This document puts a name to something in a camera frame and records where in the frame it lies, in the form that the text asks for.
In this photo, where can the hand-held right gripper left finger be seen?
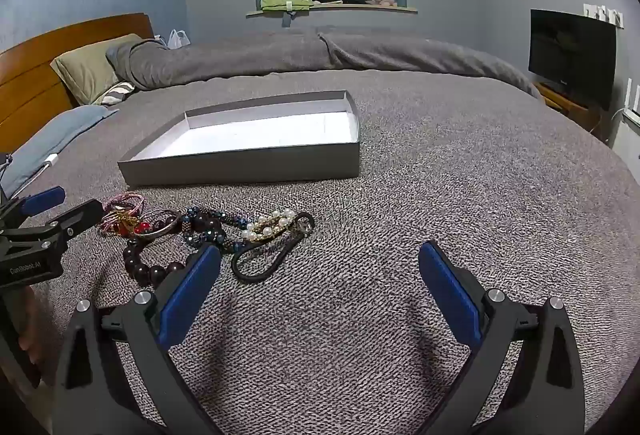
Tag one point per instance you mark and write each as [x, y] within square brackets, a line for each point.
[192, 290]

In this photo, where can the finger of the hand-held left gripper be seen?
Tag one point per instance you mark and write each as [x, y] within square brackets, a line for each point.
[45, 200]
[80, 215]

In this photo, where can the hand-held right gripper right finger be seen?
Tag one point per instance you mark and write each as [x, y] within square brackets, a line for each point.
[450, 290]

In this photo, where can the thin silver bangle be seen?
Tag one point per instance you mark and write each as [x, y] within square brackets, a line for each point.
[177, 220]

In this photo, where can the grey cardboard tray box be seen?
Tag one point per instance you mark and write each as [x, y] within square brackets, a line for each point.
[280, 165]

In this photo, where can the person's left hand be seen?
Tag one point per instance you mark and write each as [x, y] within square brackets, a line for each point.
[32, 325]

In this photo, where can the white charger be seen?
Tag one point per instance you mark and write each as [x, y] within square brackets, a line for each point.
[52, 159]

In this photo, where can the light blue towel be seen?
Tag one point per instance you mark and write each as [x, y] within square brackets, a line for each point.
[50, 135]

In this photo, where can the wooden headboard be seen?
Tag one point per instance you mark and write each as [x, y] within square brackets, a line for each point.
[30, 80]

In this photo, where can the striped pillow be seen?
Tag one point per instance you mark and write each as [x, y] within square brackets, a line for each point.
[117, 92]

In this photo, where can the grey knit bedspread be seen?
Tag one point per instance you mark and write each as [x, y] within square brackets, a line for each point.
[400, 165]

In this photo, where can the olive green pillow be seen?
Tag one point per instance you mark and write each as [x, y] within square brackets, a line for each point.
[85, 65]

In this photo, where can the white plastic bag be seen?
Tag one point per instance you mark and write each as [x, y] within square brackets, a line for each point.
[178, 40]

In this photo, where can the wooden stand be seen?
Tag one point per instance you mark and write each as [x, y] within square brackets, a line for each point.
[565, 102]

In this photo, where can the grey duvet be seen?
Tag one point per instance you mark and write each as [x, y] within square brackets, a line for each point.
[300, 50]

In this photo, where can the black monitor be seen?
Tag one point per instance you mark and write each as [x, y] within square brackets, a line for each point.
[570, 55]

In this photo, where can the white router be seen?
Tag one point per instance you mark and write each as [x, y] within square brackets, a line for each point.
[632, 97]

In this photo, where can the window sill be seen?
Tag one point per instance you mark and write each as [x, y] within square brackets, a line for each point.
[350, 10]

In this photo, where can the white wall hooks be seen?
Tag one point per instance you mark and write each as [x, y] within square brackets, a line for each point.
[602, 15]

